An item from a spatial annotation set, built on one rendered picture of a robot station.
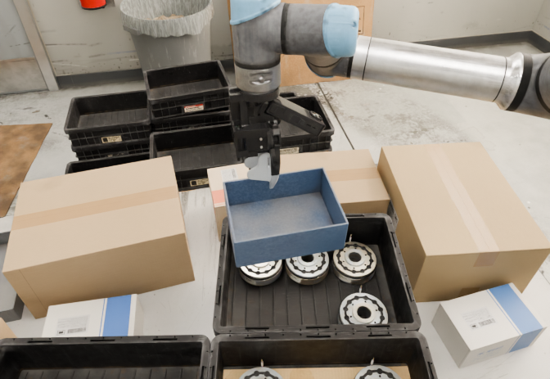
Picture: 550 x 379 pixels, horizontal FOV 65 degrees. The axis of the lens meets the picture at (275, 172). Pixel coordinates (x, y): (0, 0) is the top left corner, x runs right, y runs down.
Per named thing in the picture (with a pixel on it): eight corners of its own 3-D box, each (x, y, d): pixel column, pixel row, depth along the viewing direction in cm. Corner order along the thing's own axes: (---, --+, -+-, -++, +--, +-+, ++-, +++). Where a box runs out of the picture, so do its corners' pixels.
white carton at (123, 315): (144, 313, 109) (137, 293, 103) (141, 359, 100) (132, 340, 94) (61, 325, 107) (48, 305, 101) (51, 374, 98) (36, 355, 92)
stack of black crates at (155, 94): (230, 128, 261) (224, 58, 231) (238, 164, 237) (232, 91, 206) (159, 137, 255) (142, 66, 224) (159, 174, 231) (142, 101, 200)
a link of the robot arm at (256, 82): (276, 51, 74) (285, 69, 67) (276, 77, 76) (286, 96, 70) (232, 55, 73) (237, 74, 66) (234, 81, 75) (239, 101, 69)
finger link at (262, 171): (247, 190, 84) (244, 149, 79) (277, 186, 85) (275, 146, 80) (249, 200, 82) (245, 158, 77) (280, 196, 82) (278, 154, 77)
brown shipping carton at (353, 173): (361, 186, 144) (368, 148, 133) (380, 236, 128) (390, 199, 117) (272, 192, 141) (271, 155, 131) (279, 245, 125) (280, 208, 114)
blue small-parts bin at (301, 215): (321, 191, 90) (323, 166, 85) (344, 248, 79) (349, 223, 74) (225, 206, 87) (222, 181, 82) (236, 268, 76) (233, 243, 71)
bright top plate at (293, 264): (326, 243, 106) (327, 241, 106) (330, 278, 99) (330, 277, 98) (286, 242, 106) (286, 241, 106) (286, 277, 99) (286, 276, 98)
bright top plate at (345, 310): (382, 294, 96) (383, 292, 95) (391, 337, 88) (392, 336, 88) (337, 294, 96) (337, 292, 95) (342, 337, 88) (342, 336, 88)
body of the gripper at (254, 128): (232, 140, 82) (227, 80, 75) (277, 135, 83) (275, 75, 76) (236, 161, 76) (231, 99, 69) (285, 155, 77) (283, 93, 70)
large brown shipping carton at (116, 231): (181, 203, 138) (170, 155, 124) (195, 281, 116) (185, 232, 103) (47, 231, 129) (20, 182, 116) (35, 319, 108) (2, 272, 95)
